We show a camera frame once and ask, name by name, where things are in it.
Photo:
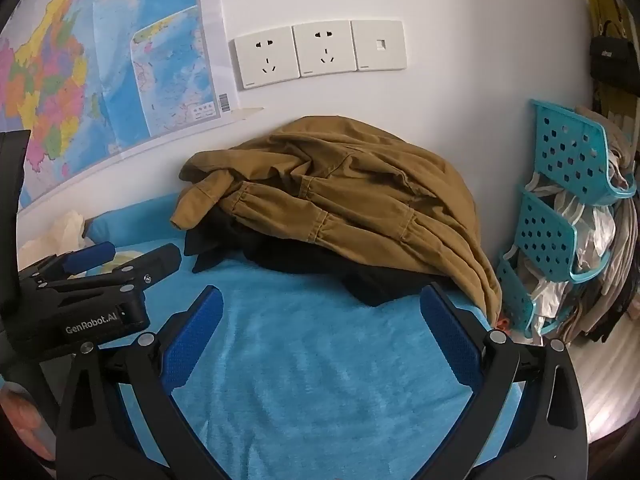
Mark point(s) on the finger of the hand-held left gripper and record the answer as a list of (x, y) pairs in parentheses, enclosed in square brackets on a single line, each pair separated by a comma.
[(92, 256), (160, 260)]

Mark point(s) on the person's left hand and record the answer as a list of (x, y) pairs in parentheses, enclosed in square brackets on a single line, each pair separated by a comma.
[(17, 420)]

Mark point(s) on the black hanging bag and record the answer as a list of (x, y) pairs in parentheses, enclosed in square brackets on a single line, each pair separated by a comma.
[(610, 57)]

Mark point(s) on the cream cloth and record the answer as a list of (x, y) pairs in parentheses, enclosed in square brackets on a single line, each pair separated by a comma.
[(65, 232)]

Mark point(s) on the blue flower-print blanket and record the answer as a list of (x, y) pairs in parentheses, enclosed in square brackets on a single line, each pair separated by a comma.
[(310, 360)]

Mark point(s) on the colourful wall map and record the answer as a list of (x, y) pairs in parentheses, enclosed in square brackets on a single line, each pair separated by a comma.
[(100, 60)]

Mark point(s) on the turquoise plastic basket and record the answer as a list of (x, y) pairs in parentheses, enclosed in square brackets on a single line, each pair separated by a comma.
[(515, 300), (570, 150), (545, 235)]

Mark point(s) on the white wall data port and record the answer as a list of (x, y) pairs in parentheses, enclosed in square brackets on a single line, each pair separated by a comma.
[(378, 45)]

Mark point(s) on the olive yellow hanging bag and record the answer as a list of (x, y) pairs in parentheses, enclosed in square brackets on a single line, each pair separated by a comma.
[(605, 5)]

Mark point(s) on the black garment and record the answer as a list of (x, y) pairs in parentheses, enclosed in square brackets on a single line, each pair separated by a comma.
[(300, 255)]

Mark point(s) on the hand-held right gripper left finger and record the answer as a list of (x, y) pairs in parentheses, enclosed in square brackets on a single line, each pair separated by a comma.
[(200, 340)]

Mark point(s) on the white wall socket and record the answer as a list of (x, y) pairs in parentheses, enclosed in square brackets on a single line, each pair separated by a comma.
[(324, 49), (264, 57)]

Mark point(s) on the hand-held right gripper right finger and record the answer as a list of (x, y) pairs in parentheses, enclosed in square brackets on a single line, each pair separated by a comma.
[(450, 335)]

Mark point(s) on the bunch of white plastic bags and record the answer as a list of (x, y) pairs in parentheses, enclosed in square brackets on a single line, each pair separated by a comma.
[(592, 240)]

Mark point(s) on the brown jacket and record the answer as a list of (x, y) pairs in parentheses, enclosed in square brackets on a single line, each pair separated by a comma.
[(350, 185)]

